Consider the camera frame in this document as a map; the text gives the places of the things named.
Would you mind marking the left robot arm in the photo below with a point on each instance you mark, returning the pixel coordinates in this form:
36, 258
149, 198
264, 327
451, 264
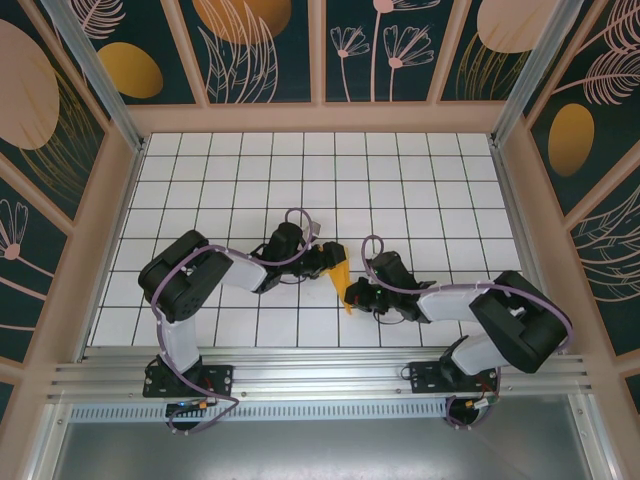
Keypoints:
185, 280

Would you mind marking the aluminium side rail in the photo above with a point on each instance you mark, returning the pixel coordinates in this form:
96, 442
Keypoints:
511, 190

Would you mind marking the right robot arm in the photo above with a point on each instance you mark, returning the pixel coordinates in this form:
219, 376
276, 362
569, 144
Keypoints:
520, 320

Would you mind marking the aluminium corner post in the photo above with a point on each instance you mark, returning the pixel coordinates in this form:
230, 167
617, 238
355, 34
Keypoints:
531, 75
105, 85

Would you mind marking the grey metal sheet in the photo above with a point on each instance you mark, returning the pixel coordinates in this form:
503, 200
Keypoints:
320, 450

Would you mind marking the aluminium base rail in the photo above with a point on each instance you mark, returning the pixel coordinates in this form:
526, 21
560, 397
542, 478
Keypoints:
320, 370

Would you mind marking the yellow paper sheet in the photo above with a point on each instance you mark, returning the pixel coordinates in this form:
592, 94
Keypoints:
345, 287

